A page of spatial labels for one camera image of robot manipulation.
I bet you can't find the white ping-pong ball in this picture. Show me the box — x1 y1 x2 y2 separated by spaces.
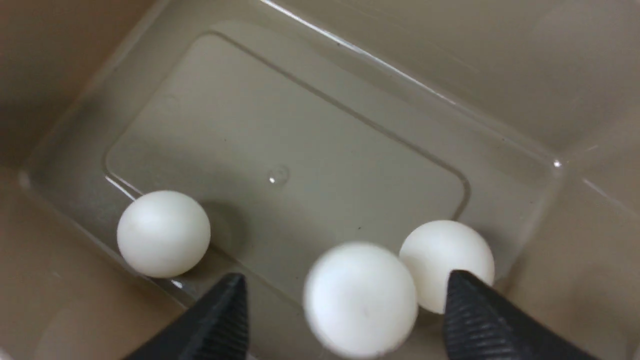
302 242 419 360
116 190 211 279
398 219 496 314

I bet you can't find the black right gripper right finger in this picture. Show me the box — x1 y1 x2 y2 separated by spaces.
443 269 595 360

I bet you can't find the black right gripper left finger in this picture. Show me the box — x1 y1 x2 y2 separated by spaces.
126 273 250 360

